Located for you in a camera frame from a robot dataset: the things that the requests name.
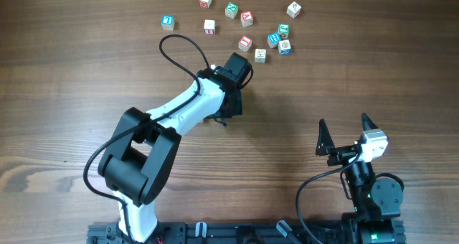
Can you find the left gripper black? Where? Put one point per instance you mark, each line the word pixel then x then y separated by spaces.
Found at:
pixel 237 108

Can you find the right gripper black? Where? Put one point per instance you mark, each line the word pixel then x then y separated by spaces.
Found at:
pixel 325 146

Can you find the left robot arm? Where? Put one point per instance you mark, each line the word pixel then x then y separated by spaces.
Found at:
pixel 137 166

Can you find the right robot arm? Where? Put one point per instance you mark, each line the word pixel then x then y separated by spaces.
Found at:
pixel 377 198

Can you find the red letter block lower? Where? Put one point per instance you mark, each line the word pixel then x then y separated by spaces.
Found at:
pixel 245 43

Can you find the red letter block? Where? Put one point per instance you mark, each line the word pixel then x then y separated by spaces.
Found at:
pixel 246 18
pixel 245 43

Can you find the yellow face picture block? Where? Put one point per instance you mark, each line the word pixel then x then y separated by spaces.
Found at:
pixel 260 55

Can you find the red sided white block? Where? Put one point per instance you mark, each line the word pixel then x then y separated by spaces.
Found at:
pixel 209 26

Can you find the blue letter block right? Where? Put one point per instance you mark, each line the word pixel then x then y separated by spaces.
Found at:
pixel 273 39

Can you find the blue letter block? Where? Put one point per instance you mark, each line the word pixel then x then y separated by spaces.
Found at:
pixel 273 39
pixel 168 22

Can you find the red letter block upper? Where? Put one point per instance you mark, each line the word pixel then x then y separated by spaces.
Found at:
pixel 246 18

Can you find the blue sided picture block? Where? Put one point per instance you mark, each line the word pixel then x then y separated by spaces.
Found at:
pixel 284 47

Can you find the green N block top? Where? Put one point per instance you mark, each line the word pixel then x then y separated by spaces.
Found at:
pixel 231 10

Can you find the green J block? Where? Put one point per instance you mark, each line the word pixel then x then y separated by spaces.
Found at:
pixel 283 30

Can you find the red picture block top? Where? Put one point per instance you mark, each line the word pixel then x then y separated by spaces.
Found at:
pixel 205 3

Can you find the plain picture block right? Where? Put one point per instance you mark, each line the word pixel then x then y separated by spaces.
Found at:
pixel 294 9

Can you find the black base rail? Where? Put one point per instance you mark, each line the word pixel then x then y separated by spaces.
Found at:
pixel 333 231

